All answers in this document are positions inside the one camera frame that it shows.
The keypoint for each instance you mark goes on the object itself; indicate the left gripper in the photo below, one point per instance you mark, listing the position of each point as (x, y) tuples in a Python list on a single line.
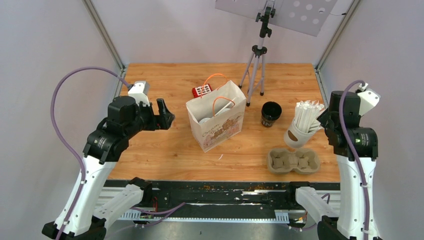
[(166, 117)]

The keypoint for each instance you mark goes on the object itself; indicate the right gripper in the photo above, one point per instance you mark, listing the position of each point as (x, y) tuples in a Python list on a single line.
[(321, 118)]

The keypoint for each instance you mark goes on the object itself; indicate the brown paper bag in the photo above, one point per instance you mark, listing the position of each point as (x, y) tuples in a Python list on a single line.
[(225, 125)]

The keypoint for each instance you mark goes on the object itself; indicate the paper straw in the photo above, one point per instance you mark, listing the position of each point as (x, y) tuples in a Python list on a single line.
[(228, 105)]

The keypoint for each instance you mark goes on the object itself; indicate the white plastic cup lid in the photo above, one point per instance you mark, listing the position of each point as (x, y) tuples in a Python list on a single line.
[(223, 111)]

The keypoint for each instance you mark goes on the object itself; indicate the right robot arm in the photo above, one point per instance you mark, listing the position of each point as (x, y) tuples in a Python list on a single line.
[(356, 157)]

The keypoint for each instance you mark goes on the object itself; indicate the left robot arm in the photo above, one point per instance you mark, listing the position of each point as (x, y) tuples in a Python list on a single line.
[(81, 219)]

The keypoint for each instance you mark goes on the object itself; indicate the paper cup of straws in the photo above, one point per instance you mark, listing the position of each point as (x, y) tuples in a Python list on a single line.
[(304, 124)]

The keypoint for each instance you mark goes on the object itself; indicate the red white block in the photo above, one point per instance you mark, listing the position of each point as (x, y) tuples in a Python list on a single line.
[(201, 90)]

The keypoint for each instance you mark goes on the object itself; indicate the cardboard cup carrier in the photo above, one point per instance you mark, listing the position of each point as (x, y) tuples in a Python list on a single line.
[(303, 161)]

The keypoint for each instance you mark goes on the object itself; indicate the tripod stand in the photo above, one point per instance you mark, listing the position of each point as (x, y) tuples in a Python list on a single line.
[(258, 53)]

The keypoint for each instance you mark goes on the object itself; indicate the white perforated board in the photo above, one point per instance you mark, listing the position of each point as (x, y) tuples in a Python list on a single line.
[(303, 16)]

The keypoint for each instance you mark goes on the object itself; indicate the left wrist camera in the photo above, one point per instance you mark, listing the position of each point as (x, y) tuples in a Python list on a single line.
[(139, 91)]

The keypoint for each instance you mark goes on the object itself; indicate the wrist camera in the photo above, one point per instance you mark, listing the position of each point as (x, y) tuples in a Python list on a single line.
[(139, 91), (368, 98)]

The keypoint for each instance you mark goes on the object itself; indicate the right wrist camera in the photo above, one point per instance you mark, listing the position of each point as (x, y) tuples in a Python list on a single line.
[(368, 98)]

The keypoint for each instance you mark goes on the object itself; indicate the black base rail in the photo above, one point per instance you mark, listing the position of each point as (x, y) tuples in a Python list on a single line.
[(229, 200)]

